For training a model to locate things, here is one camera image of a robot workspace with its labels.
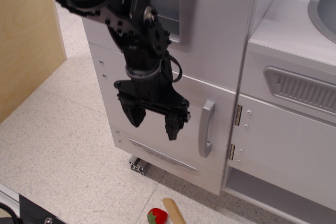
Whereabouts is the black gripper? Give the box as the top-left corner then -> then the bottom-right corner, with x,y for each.
114,70 -> 190,141

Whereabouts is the silver fridge door handle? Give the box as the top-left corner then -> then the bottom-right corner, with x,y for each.
198,100 -> 215,158

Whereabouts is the white fridge door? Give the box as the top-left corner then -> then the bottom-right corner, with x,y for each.
89,44 -> 235,194

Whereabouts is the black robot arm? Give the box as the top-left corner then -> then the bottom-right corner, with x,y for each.
56,0 -> 190,140

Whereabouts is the silver fridge door emblem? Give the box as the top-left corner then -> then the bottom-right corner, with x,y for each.
128,138 -> 199,171

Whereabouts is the white toy fridge cabinet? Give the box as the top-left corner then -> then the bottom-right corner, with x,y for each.
81,0 -> 258,196

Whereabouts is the aluminium extrusion foot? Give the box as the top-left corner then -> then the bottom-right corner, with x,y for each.
129,155 -> 151,175

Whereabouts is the lower brass cupboard hinge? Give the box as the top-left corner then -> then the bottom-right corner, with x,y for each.
228,144 -> 235,160

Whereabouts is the brass cupboard hinge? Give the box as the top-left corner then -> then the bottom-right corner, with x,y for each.
228,144 -> 235,160
235,104 -> 243,126

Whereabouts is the upper brass cupboard hinge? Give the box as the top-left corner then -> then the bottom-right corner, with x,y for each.
235,104 -> 243,126

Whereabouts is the red toy strawberry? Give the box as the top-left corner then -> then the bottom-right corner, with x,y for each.
147,208 -> 168,224

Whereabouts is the wooden spatula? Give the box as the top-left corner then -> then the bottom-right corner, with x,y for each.
162,198 -> 186,224

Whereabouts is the white toy kitchen counter unit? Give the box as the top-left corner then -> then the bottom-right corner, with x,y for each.
224,0 -> 335,223

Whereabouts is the white cupboard door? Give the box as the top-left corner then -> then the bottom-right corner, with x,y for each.
228,95 -> 335,209

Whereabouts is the plywood board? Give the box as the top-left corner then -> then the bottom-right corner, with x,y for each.
1,0 -> 66,121

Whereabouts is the grey vent panel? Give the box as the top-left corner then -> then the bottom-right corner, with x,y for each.
264,66 -> 335,114

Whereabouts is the grey round sink basin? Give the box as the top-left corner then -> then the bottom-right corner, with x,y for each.
308,0 -> 335,43

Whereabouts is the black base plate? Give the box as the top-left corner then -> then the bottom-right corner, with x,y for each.
19,195 -> 66,224

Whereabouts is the aluminium rail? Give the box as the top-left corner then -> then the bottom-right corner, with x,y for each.
0,183 -> 20,217

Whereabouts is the black braided cable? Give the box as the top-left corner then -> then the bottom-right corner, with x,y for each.
0,202 -> 23,224

